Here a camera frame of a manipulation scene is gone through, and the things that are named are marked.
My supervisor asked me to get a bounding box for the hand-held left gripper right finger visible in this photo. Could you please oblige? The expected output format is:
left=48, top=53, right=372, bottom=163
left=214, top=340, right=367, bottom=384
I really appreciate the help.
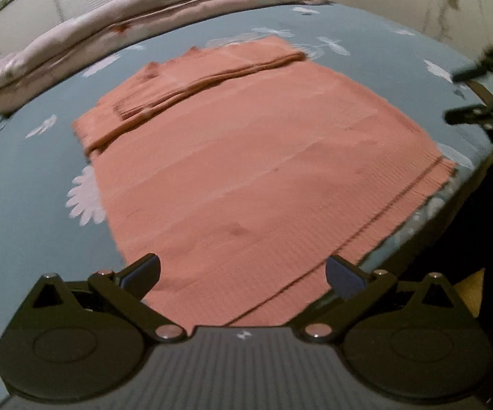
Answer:
left=303, top=255, right=480, bottom=343

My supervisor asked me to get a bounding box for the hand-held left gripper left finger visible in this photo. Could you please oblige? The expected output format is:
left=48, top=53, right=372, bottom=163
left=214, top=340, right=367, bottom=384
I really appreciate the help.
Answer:
left=5, top=254, right=184, bottom=343

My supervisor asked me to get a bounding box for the pink knit sweater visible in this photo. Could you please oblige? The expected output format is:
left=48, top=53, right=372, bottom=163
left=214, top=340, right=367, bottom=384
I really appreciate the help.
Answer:
left=72, top=35, right=458, bottom=327

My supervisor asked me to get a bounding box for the dark phone with red case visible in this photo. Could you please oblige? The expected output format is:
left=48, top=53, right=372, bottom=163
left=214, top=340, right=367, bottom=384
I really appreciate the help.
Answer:
left=466, top=79, right=492, bottom=107

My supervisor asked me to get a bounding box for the blue floral bed sheet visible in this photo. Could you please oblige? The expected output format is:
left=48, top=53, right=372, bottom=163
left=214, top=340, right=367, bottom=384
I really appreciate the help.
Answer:
left=0, top=2, right=493, bottom=394

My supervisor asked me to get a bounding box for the folded pink floral quilt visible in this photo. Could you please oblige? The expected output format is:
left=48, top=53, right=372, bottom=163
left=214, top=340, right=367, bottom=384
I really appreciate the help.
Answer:
left=0, top=0, right=328, bottom=122

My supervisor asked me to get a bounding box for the black wall cable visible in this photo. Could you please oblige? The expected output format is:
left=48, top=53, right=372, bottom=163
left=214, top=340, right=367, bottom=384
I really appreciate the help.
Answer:
left=435, top=0, right=461, bottom=43

